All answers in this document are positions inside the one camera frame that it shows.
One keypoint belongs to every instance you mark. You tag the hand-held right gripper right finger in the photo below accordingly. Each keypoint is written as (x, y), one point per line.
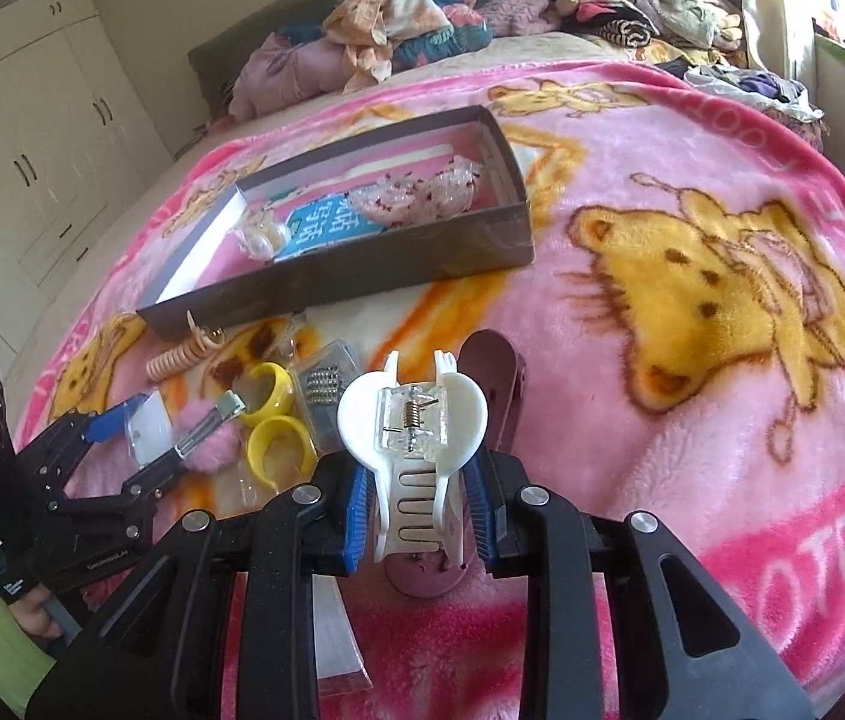
(481, 517)

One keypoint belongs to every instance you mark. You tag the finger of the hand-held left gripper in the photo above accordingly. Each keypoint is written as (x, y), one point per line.
(141, 484)
(119, 420)

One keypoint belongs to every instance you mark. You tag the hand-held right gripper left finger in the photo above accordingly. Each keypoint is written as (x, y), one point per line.
(355, 517)

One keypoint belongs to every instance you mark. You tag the pink fluffy hair clip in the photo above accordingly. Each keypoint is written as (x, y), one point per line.
(205, 451)

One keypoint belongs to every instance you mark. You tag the white hair claw clip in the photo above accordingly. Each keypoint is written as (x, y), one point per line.
(366, 405)

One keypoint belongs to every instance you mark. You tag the maroon hair clip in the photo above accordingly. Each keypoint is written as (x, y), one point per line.
(499, 382)

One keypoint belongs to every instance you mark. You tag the brown cardboard box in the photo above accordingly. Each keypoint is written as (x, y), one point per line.
(392, 266)

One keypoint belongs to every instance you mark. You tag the person's left hand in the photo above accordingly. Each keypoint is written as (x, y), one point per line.
(36, 615)

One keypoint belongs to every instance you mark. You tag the flat clear plastic packet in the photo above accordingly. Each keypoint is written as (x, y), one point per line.
(336, 637)

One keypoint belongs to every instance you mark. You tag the small clear packet with comb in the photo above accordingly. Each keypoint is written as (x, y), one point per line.
(321, 390)

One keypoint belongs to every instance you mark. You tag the pearl hair accessory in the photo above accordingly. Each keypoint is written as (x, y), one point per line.
(263, 238)

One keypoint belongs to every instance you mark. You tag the blue printed card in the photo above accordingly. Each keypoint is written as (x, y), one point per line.
(325, 229)

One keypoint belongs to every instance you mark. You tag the cream wardrobe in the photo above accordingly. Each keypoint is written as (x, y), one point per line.
(40, 142)

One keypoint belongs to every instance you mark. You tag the pink printed blanket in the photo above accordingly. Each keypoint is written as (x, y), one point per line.
(655, 165)

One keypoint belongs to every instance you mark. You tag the dark floral pillow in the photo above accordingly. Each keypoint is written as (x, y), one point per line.
(452, 37)

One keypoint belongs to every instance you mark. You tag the orange floral cloth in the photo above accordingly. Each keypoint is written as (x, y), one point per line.
(385, 15)

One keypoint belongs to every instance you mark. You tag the purple pink pillow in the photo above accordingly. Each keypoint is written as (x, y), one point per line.
(520, 15)

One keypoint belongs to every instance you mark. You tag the white plastic bag of clothes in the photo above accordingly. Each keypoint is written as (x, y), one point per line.
(752, 86)

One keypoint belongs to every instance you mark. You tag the pile of clothes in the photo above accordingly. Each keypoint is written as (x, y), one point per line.
(632, 7)

